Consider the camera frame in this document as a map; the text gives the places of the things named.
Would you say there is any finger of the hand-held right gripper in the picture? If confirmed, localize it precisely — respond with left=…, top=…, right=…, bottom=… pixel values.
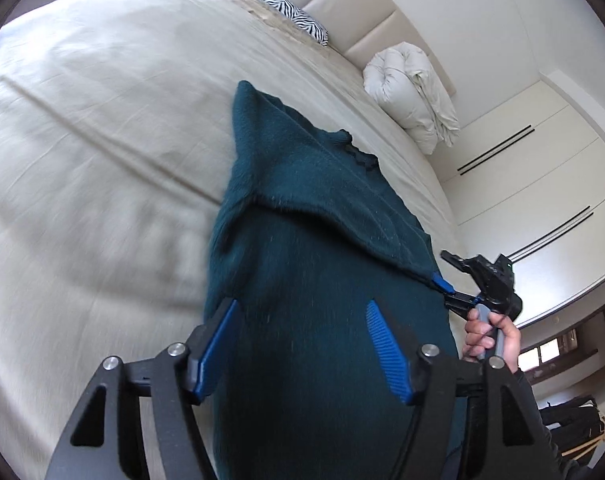
left=440, top=250, right=479, bottom=275
left=431, top=272, right=479, bottom=317

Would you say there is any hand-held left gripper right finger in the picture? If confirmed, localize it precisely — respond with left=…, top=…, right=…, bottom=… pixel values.
left=365, top=300, right=565, bottom=480

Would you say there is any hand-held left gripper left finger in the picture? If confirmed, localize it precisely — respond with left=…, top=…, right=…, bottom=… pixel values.
left=42, top=297, right=240, bottom=480

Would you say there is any dark teal knit sweater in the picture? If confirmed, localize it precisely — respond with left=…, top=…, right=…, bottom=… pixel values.
left=205, top=80, right=468, bottom=480

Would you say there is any person's right forearm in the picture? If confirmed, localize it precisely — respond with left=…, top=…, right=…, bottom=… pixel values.
left=512, top=366, right=590, bottom=480

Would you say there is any person's right hand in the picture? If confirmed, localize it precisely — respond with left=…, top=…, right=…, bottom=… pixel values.
left=463, top=307, right=523, bottom=373

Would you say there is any brown framed window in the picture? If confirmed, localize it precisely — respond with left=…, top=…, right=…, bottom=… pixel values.
left=517, top=302, right=605, bottom=386

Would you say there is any white wardrobe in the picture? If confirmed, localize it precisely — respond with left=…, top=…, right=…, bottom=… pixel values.
left=427, top=75, right=605, bottom=326

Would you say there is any dark cloth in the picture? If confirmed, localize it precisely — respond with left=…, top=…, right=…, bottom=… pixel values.
left=538, top=397, right=605, bottom=443

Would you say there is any folded white duvet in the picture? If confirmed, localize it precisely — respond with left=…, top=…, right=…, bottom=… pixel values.
left=363, top=46, right=460, bottom=155

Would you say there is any bed with beige sheet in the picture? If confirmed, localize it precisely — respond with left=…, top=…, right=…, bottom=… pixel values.
left=0, top=0, right=463, bottom=480

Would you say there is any beige padded headboard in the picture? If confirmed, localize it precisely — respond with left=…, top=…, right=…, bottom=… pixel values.
left=252, top=0, right=458, bottom=98

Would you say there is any zebra print pillow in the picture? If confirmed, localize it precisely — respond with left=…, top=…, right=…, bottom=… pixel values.
left=245, top=0, right=329, bottom=47

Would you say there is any black cable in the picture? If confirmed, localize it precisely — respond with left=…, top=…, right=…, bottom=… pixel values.
left=389, top=400, right=423, bottom=480

